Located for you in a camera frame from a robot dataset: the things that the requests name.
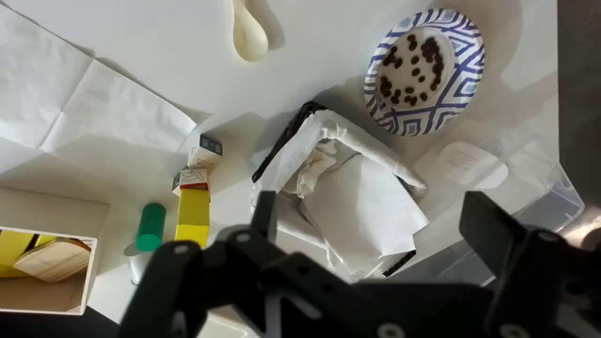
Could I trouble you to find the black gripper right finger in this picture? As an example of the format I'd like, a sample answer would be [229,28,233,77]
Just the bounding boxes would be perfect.
[458,190,601,338]

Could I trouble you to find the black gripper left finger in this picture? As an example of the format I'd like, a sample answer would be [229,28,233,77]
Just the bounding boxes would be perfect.
[116,190,297,338]

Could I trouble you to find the square wooden box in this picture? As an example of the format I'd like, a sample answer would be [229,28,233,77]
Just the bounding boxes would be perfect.
[0,223,101,317]

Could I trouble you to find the green cylinder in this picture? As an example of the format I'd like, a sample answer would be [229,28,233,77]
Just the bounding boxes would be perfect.
[133,201,169,255]

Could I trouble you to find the clear plastic storage bin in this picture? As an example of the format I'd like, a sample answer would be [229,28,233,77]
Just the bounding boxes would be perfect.
[391,133,588,287]

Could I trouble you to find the plain wooden toy block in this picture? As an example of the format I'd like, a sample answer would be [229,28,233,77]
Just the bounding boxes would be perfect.
[13,238,94,285]

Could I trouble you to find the yellow toy block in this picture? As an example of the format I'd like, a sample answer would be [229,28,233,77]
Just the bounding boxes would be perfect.
[0,229,60,280]

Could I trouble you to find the creased white napkin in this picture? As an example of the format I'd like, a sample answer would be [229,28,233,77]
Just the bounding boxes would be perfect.
[0,6,199,190]

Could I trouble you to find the crumpled white paper sheet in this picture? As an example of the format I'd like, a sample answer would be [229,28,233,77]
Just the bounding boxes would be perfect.
[257,109,432,278]

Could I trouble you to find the cream plastic spoon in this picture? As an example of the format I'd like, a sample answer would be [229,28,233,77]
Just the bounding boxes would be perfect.
[229,0,272,64]

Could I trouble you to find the dark beans pile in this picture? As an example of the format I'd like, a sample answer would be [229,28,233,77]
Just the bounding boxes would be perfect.
[377,32,447,109]

